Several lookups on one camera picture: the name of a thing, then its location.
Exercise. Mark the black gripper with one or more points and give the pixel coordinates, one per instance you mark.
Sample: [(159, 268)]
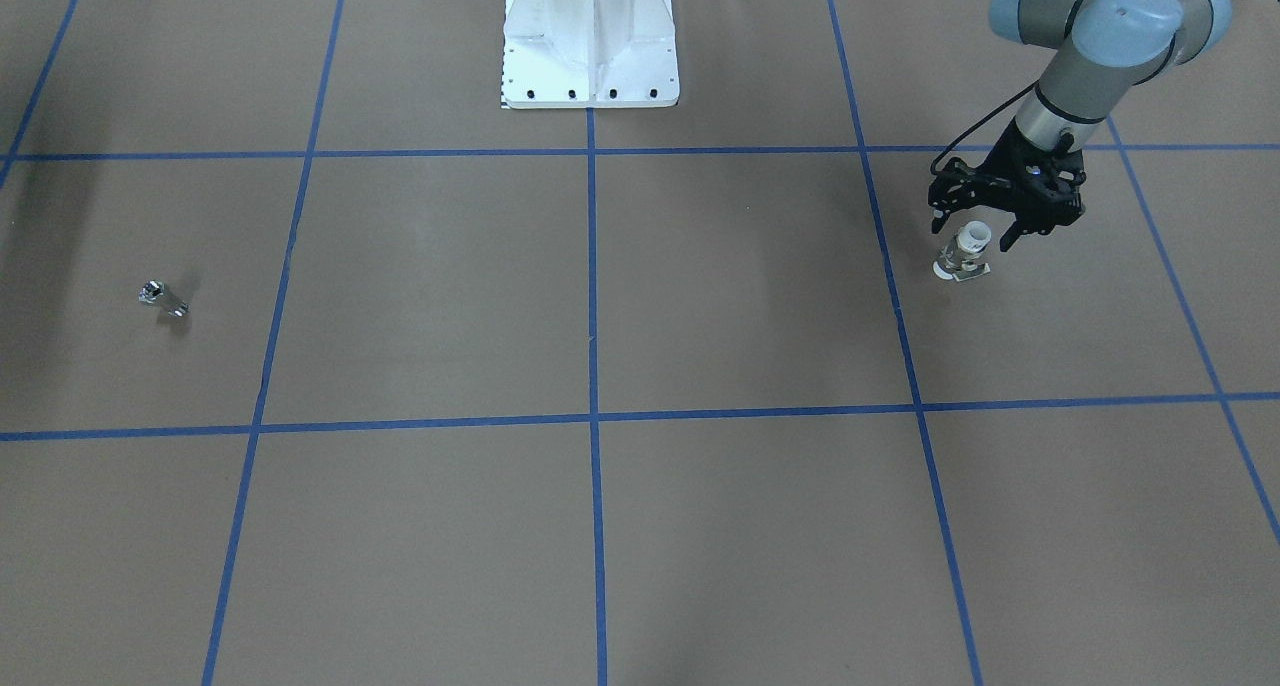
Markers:
[(1012, 159)]

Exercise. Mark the chrome metal pipe fitting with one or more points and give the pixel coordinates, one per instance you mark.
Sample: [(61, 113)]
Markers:
[(158, 295)]

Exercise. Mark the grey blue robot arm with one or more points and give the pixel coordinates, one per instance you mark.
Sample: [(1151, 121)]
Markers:
[(1101, 49)]

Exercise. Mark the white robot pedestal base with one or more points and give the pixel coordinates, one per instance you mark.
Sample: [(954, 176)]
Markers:
[(589, 54)]

